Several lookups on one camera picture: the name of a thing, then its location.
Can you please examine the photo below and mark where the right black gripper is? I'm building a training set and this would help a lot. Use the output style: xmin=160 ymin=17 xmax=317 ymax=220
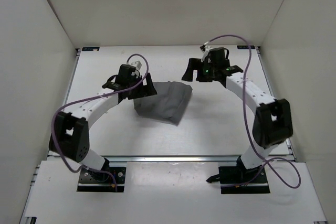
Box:
xmin=182 ymin=59 xmax=217 ymax=83

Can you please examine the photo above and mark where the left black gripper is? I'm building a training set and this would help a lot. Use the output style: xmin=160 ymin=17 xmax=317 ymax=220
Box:
xmin=128 ymin=72 xmax=157 ymax=99

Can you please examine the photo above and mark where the grey skirt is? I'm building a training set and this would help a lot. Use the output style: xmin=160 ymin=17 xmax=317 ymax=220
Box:
xmin=133 ymin=81 xmax=193 ymax=125

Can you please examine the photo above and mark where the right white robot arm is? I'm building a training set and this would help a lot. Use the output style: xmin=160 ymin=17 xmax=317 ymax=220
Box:
xmin=182 ymin=47 xmax=293 ymax=182

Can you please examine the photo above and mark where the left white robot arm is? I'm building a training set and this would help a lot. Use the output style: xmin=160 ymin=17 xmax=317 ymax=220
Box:
xmin=49 ymin=62 xmax=157 ymax=181

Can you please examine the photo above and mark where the right blue corner sticker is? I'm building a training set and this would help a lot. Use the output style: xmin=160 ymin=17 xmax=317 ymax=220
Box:
xmin=237 ymin=45 xmax=255 ymax=50

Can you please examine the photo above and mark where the blue corner sticker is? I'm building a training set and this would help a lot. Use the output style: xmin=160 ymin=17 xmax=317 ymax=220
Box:
xmin=81 ymin=47 xmax=100 ymax=51
xmin=237 ymin=45 xmax=255 ymax=50

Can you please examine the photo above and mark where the left blue corner sticker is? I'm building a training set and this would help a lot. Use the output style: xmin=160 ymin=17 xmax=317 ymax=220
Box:
xmin=81 ymin=47 xmax=100 ymax=51

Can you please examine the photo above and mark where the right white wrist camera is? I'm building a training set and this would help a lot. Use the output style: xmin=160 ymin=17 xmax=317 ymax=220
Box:
xmin=200 ymin=41 xmax=211 ymax=62

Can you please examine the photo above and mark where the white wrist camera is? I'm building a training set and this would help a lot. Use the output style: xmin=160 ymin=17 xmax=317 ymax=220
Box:
xmin=130 ymin=61 xmax=142 ymax=78
xmin=200 ymin=41 xmax=211 ymax=62

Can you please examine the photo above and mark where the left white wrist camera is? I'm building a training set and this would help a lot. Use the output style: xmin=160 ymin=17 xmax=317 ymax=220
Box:
xmin=130 ymin=61 xmax=142 ymax=78

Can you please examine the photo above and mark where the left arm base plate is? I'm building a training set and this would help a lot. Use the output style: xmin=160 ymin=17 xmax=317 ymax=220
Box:
xmin=77 ymin=166 xmax=127 ymax=193

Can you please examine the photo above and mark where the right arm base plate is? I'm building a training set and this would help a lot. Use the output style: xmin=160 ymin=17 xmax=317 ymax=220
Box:
xmin=206 ymin=162 xmax=270 ymax=195

